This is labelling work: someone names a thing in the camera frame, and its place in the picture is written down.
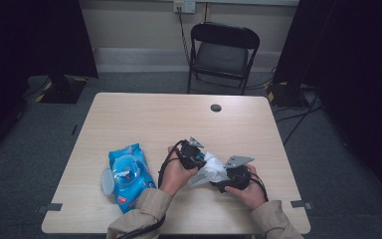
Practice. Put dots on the grey tape strip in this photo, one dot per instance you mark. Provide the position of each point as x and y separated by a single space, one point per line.
300 204
51 207

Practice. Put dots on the person's right hand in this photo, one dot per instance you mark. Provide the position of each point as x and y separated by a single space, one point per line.
252 195

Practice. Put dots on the black stand base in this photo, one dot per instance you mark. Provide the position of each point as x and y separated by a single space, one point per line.
63 91
285 96

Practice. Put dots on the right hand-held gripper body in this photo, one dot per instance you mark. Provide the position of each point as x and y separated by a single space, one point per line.
238 177

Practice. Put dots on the blue wet wipes pack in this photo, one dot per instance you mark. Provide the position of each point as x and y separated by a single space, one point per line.
132 186

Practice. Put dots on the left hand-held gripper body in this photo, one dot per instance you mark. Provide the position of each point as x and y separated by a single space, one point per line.
190 156

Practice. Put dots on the black table grommet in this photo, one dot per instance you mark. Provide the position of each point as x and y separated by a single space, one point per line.
216 108

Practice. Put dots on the black curtain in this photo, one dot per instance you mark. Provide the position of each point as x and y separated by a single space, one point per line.
361 66
30 40

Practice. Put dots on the white wet wipe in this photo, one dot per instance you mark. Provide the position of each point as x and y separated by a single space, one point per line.
212 169

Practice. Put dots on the white wall outlet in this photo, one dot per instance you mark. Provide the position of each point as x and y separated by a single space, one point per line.
185 6

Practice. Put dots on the person's left hand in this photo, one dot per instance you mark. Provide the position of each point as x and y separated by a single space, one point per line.
174 176

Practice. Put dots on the black folding chair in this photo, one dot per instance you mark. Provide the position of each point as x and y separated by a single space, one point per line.
224 35

